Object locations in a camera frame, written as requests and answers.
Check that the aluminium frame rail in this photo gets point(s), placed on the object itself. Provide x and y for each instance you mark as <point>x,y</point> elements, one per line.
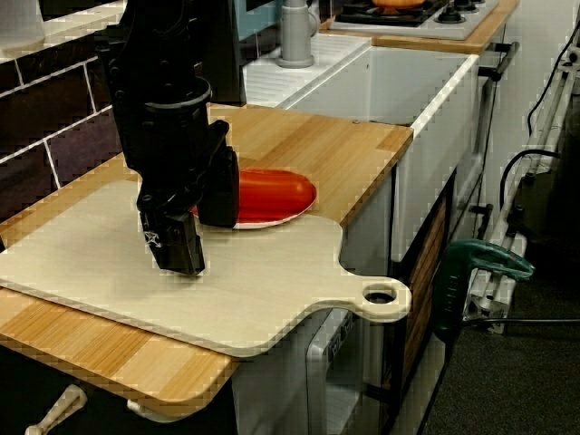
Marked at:
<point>487,301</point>

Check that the pale wooden peg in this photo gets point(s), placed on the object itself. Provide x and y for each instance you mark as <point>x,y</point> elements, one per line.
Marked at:
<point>59,408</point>

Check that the white toy faucet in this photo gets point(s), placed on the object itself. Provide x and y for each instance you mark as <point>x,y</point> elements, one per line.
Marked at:
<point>294,36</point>

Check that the grey dispenser panel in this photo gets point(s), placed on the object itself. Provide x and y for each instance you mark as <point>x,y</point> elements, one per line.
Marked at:
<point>317,362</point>

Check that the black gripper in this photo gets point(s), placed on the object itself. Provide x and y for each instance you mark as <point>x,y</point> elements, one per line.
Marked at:
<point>167,154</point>

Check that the black bulky object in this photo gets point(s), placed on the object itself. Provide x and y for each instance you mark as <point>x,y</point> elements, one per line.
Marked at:
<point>566,181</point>

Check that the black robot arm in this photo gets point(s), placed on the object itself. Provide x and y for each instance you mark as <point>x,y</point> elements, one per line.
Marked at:
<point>158,45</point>

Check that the orange toy pot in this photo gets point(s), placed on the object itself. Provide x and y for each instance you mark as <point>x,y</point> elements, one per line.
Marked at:
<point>399,2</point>

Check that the pale wooden cutting board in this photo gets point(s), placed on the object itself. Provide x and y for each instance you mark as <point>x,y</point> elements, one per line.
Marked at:
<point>90,281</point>

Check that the red plate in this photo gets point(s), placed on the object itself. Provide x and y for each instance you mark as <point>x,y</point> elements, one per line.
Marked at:
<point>263,222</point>

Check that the black stove knob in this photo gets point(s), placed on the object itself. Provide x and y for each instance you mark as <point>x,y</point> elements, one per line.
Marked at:
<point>450,17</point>
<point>463,4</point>

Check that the white toy kitchen unit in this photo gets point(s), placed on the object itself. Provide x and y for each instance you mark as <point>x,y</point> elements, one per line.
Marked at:
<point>430,181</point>

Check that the red toy sausage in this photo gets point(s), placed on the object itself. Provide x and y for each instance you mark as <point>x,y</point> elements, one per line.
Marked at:
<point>272,190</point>

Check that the black kitchen hutch frame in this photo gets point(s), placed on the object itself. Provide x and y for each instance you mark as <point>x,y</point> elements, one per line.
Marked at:
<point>226,81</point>

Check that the toy stove top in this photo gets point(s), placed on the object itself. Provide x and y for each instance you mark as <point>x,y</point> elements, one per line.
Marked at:
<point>453,29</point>

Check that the blue plastic bin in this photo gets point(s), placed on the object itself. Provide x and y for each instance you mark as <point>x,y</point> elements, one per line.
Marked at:
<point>258,22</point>

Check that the green clamp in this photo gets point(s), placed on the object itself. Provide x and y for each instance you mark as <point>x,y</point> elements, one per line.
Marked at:
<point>480,254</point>

